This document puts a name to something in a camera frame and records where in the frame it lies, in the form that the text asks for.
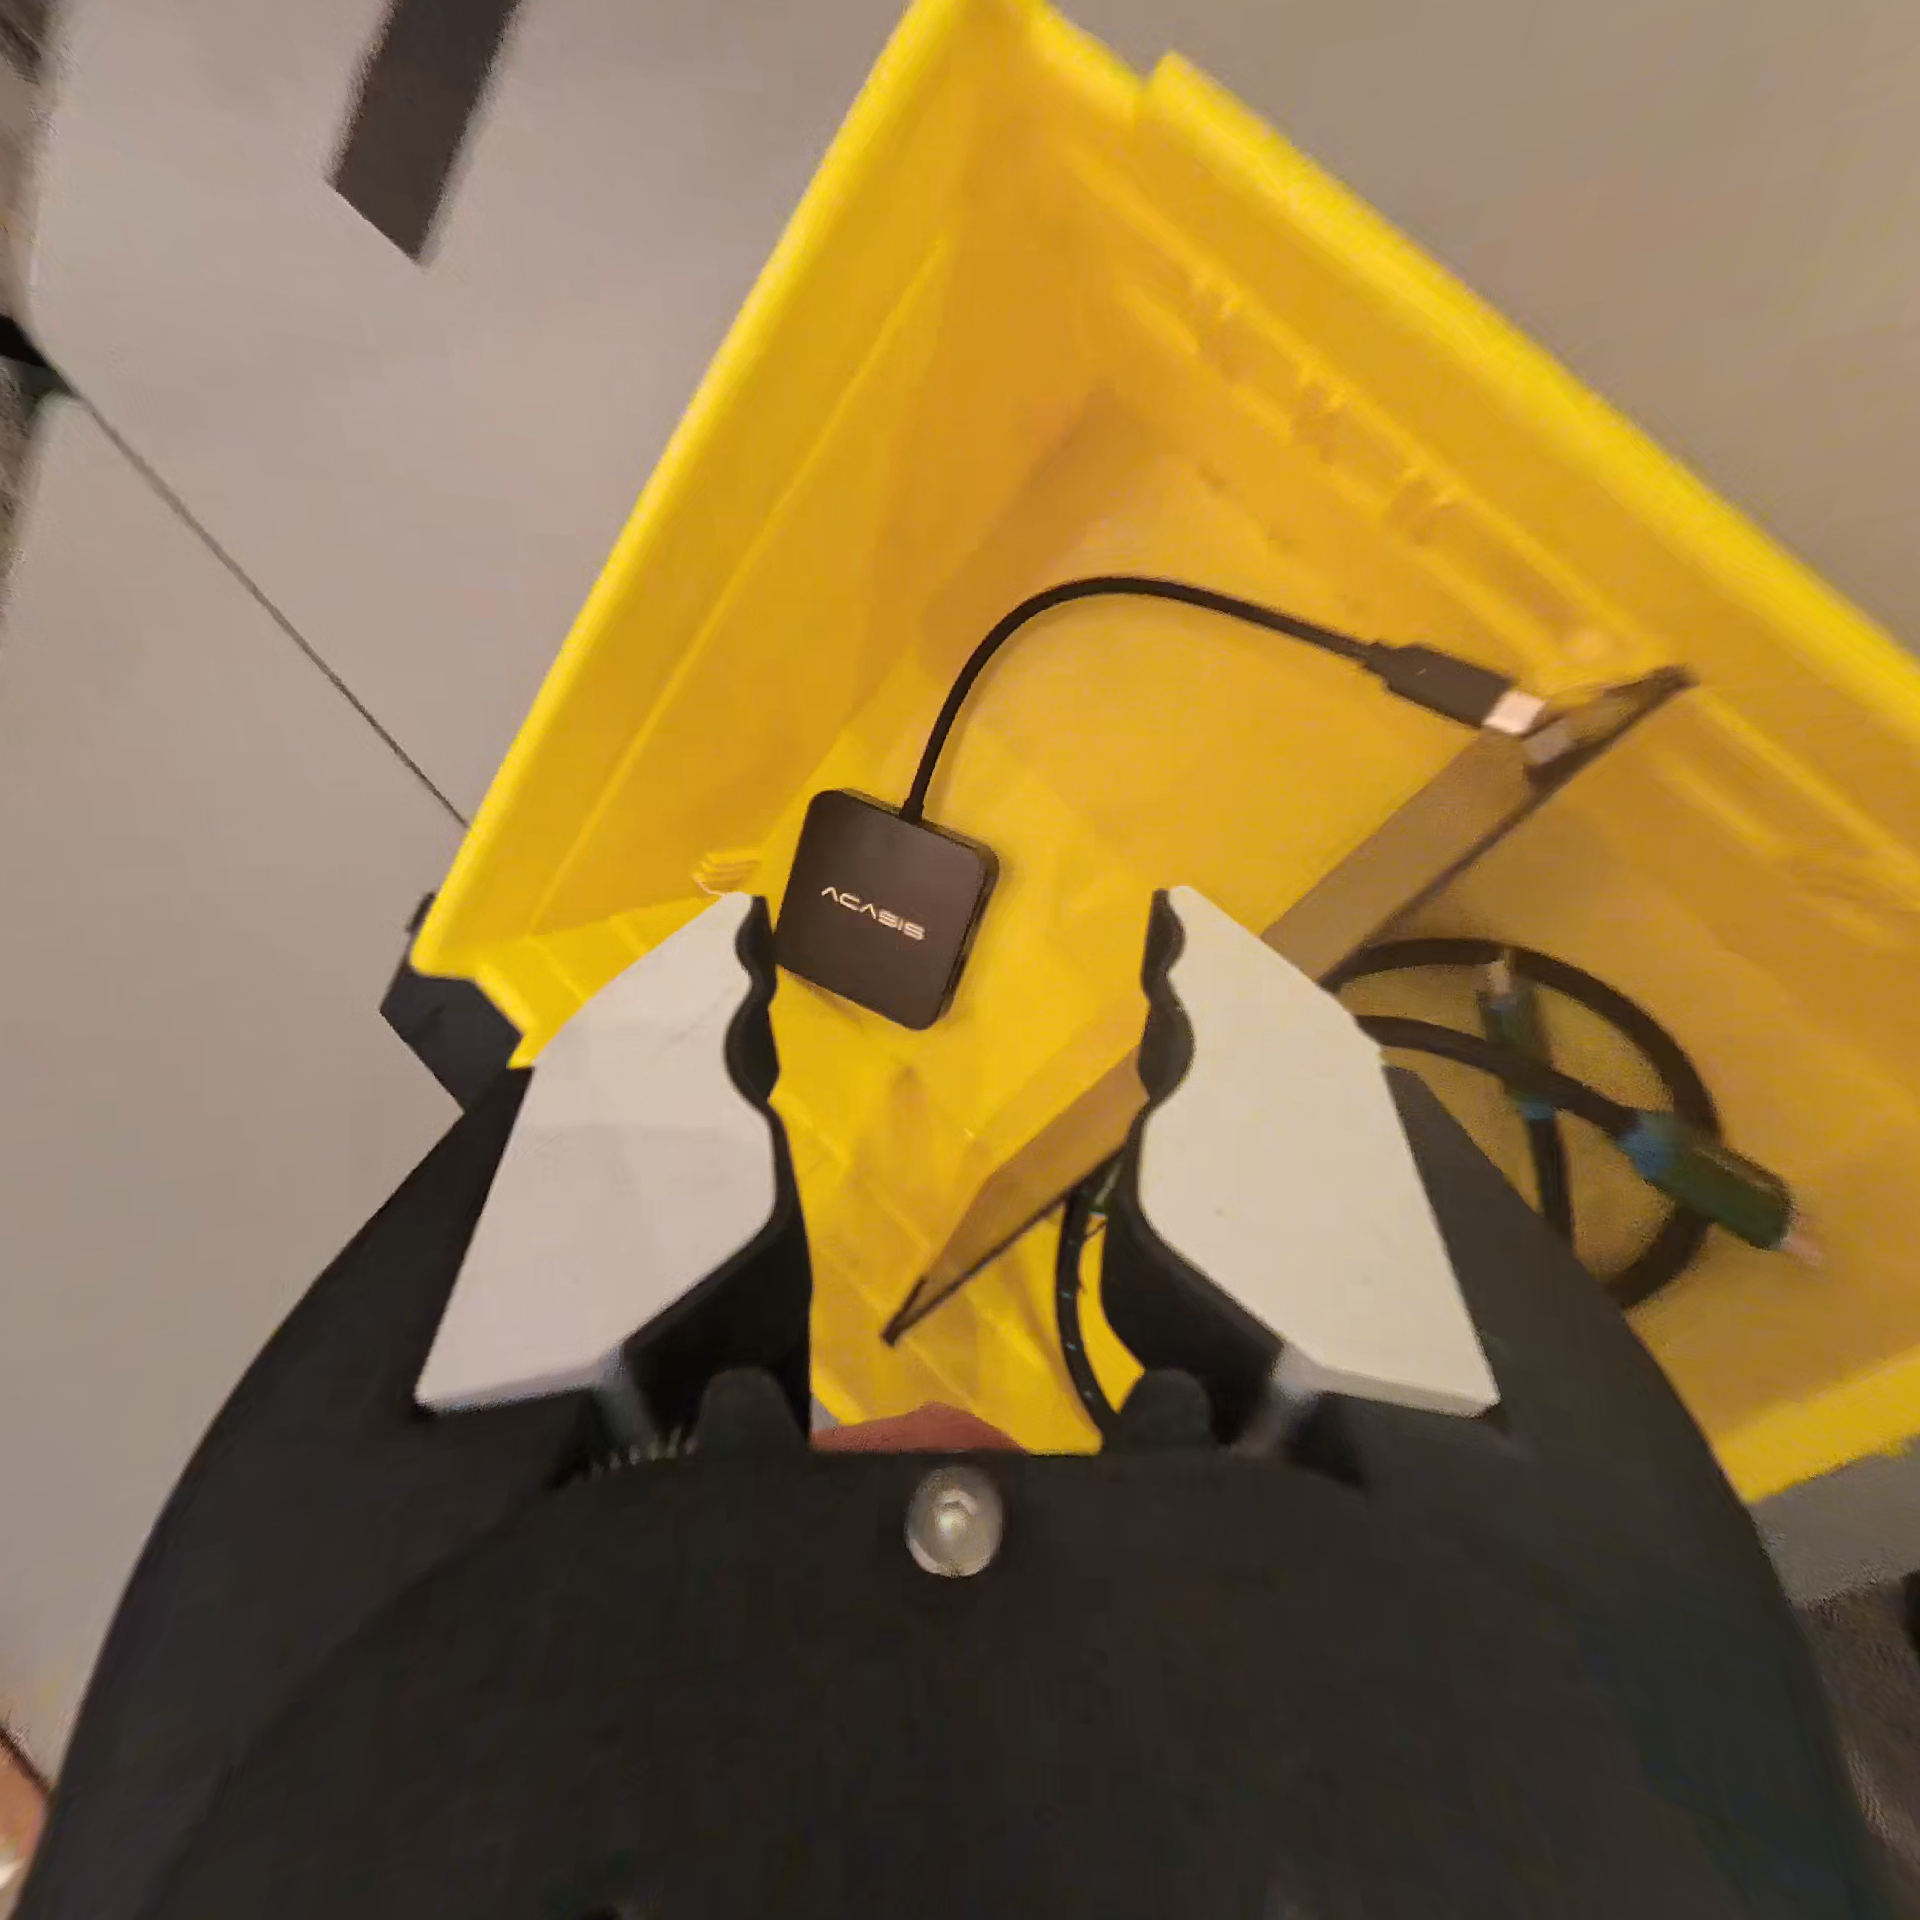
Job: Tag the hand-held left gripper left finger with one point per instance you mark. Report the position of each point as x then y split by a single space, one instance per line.
616 1170

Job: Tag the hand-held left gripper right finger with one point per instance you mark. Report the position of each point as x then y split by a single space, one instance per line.
1306 1183

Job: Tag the black and silver usb hub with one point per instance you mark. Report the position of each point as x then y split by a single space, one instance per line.
885 906

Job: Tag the yellow divided storage bin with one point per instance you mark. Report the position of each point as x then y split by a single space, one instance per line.
1051 450

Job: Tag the brown bin divider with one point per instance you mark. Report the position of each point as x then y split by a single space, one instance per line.
1439 842

